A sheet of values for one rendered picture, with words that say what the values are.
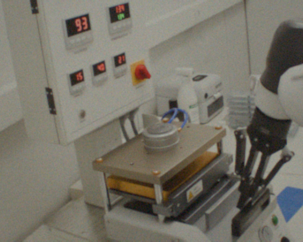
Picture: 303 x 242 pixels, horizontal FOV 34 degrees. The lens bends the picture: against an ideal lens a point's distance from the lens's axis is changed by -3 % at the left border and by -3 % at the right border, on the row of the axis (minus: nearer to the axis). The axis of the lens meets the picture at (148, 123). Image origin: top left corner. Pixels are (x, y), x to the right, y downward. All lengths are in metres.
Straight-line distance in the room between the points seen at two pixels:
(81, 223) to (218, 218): 0.34
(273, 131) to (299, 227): 0.57
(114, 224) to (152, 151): 0.18
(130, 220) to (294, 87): 0.48
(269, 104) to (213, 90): 1.23
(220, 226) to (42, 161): 0.74
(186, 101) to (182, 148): 0.92
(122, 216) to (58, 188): 0.65
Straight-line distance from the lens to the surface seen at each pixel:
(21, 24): 1.08
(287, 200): 1.60
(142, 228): 1.05
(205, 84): 2.08
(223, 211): 1.10
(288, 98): 0.79
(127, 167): 1.05
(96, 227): 1.21
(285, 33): 0.88
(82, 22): 1.10
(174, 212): 1.04
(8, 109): 1.43
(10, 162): 1.52
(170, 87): 2.12
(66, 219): 1.27
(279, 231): 1.25
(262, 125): 0.95
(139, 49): 1.25
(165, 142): 1.10
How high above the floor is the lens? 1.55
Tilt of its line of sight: 20 degrees down
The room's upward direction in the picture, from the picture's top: 7 degrees counter-clockwise
